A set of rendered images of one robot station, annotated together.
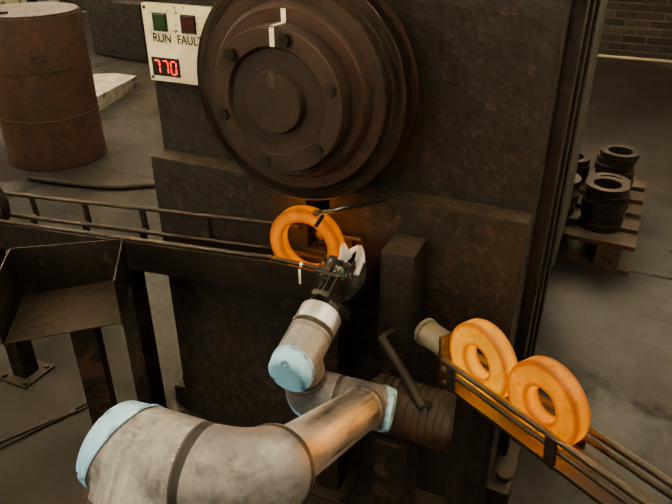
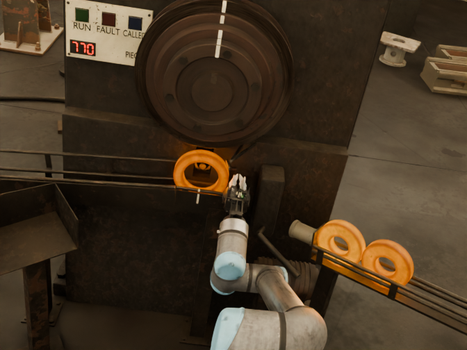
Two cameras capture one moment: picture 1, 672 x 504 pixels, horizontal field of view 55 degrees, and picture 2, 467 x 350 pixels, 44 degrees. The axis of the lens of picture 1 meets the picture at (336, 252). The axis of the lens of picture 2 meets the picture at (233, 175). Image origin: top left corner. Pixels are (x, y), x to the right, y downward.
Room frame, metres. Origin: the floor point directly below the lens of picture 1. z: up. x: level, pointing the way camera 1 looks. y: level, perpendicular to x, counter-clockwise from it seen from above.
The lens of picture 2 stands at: (-0.13, 0.70, 1.82)
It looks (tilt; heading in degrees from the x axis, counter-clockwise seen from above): 33 degrees down; 333
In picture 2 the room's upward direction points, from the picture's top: 10 degrees clockwise
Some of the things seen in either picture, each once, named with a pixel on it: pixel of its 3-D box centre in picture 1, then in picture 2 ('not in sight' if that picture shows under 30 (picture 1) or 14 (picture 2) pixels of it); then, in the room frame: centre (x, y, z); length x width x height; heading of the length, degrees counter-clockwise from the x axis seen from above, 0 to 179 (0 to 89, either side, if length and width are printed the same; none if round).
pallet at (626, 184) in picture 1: (516, 174); not in sight; (3.04, -0.91, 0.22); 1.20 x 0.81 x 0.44; 64
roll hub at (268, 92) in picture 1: (279, 100); (212, 89); (1.23, 0.11, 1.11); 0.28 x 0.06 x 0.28; 66
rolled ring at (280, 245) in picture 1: (307, 243); (201, 175); (1.32, 0.07, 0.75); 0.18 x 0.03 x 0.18; 65
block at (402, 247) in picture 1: (402, 288); (267, 200); (1.24, -0.15, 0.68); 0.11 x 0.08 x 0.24; 156
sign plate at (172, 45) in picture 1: (193, 46); (108, 33); (1.56, 0.34, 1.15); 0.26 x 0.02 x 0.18; 66
